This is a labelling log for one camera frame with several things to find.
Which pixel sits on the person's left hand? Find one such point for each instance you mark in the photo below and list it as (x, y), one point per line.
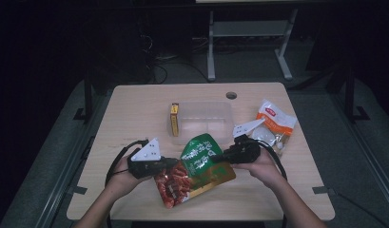
(122, 182)

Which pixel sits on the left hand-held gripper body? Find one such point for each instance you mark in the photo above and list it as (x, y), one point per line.
(146, 164)

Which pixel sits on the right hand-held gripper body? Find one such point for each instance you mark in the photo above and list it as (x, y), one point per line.
(243, 152)

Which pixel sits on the person's right hand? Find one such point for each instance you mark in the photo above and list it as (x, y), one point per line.
(265, 169)

